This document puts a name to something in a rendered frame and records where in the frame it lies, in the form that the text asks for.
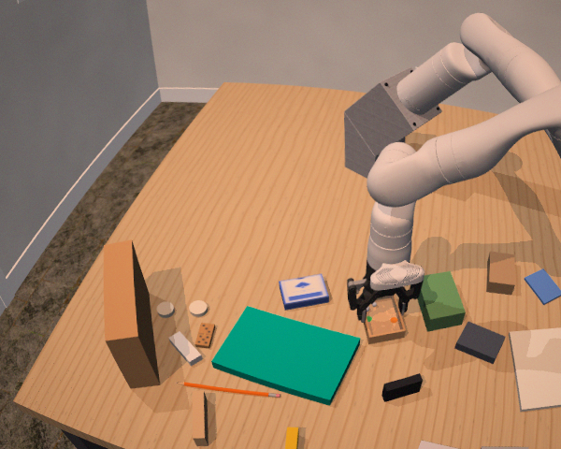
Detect green flat rectangular slab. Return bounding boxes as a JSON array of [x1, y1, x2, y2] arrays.
[[211, 306, 360, 406]]

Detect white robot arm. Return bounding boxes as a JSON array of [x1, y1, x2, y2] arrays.
[[367, 13, 561, 291]]

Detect beige round disc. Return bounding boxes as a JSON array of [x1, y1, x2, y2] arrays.
[[157, 301, 175, 318], [189, 300, 208, 317]]

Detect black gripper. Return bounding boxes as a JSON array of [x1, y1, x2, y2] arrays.
[[347, 261, 423, 323]]

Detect small olive block with orange top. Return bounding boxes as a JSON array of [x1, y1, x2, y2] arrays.
[[285, 427, 299, 449]]

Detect brown domino tile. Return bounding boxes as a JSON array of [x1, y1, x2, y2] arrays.
[[195, 323, 215, 349]]

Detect blue flat rectangular pad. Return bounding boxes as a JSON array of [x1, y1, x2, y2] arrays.
[[524, 268, 561, 305]]

